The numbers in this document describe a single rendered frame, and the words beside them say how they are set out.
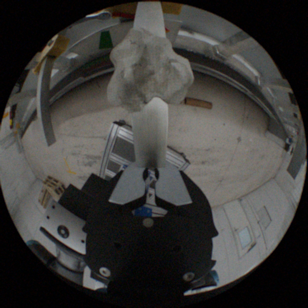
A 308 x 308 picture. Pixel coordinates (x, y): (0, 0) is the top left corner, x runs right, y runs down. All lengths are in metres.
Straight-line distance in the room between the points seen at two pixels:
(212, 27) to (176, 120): 0.89
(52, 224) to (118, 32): 0.45
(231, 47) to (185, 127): 0.89
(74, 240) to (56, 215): 0.07
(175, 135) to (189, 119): 0.23
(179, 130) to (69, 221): 1.04
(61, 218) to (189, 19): 0.74
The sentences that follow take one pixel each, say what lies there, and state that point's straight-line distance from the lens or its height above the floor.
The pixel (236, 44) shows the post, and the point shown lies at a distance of 0.32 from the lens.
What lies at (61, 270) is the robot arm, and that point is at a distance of 0.47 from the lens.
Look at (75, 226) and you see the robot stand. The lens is 0.26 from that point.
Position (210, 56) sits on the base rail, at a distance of 0.35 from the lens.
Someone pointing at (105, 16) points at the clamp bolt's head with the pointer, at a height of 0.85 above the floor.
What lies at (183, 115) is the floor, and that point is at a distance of 0.98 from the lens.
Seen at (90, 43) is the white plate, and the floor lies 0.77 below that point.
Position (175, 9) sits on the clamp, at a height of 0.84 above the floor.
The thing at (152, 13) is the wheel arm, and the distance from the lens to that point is 0.15.
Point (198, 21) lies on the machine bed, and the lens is 0.53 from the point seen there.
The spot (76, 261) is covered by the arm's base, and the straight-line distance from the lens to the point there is 0.42.
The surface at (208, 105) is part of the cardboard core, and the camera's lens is 1.02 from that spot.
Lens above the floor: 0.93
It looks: 60 degrees down
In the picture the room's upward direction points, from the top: 178 degrees counter-clockwise
